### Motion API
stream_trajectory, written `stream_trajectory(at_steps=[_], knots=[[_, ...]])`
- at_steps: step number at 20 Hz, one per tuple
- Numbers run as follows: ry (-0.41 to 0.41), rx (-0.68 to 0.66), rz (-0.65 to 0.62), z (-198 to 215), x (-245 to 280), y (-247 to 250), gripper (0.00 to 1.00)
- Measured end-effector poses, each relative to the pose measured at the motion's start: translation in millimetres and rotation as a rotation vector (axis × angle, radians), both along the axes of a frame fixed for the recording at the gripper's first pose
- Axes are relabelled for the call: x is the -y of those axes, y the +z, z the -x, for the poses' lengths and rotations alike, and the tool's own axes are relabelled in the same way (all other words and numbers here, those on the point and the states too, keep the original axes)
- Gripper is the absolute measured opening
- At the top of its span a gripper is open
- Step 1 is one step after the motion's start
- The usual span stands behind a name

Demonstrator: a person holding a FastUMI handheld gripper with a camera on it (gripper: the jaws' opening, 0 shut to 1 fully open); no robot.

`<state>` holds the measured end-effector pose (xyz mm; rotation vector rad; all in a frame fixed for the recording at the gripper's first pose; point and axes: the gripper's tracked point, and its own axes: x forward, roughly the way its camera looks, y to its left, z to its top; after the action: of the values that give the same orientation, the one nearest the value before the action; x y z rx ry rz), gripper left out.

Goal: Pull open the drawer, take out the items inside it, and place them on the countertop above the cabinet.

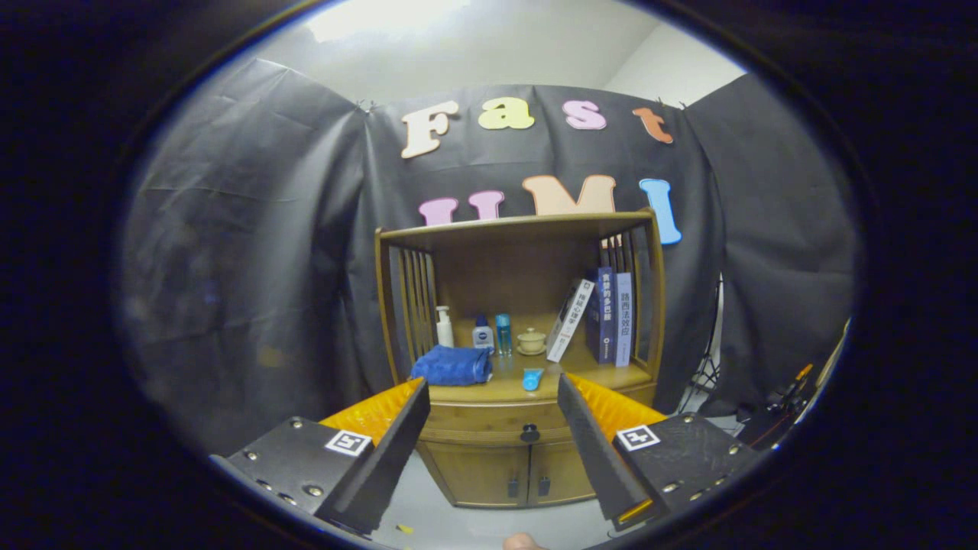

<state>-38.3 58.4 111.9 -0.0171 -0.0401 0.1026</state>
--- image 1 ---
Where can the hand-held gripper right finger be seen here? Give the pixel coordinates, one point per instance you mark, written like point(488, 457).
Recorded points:
point(593, 452)

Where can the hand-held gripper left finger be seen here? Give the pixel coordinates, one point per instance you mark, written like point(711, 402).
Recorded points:
point(391, 457)

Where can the black drawer knob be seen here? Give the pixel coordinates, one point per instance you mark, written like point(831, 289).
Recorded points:
point(529, 434)

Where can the blue and white tube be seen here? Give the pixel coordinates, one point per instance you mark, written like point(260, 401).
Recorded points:
point(532, 379)

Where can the wooden drawer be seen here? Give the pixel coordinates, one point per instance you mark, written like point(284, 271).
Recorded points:
point(497, 418)

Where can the wooden cabinet door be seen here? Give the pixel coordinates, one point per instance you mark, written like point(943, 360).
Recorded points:
point(558, 473)
point(481, 473)

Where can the wooden countertop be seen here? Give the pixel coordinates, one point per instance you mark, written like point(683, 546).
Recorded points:
point(504, 382)

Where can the wooden cabinet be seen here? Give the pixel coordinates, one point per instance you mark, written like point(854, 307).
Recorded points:
point(504, 275)

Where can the blue folded towel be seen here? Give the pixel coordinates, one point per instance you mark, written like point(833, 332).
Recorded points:
point(452, 365)

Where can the beige lidded ceramic cup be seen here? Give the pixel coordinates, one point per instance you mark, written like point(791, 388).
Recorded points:
point(531, 341)

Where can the white book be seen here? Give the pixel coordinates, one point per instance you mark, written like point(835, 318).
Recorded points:
point(569, 319)

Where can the white pump bottle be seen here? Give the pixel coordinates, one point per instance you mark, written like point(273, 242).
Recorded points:
point(445, 331)

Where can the pale blue book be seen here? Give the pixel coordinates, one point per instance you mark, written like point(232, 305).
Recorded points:
point(623, 317)

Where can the dark blue book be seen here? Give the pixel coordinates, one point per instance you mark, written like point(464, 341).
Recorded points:
point(602, 313)

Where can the black light stand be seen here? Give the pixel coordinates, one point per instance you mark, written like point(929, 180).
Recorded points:
point(709, 367)

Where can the clear blue bottle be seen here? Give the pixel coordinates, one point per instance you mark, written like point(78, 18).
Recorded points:
point(503, 333)

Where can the white bottle with blue cap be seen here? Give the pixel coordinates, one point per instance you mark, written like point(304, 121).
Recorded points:
point(483, 336)

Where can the black and orange tool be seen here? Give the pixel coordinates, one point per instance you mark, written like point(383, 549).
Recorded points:
point(791, 391)

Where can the black backdrop cloth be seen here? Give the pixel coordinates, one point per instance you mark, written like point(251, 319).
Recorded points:
point(244, 252)

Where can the beige bag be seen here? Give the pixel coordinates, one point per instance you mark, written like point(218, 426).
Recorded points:
point(837, 353)

